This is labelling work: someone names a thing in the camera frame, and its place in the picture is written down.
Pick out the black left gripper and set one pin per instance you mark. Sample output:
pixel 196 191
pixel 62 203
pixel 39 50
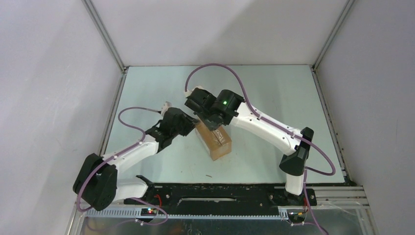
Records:
pixel 190 124

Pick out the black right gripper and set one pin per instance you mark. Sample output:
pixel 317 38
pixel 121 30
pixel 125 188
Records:
pixel 210 126

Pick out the brown cardboard express box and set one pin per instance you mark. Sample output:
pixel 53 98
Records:
pixel 217 143

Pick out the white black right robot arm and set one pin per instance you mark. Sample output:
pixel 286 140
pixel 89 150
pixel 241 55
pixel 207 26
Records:
pixel 229 108

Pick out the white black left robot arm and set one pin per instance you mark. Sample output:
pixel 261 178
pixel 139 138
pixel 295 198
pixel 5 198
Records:
pixel 97 184

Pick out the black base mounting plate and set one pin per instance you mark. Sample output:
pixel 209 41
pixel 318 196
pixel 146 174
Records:
pixel 225 199

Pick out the left controller board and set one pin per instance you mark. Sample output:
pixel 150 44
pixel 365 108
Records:
pixel 149 212

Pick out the controller board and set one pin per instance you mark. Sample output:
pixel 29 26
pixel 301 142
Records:
pixel 297 217
pixel 149 212

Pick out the right controller board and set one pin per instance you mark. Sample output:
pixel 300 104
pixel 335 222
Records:
pixel 297 217

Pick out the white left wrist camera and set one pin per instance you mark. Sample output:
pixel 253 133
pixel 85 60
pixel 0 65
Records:
pixel 165 107

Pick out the aluminium frame rail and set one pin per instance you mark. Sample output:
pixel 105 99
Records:
pixel 342 209

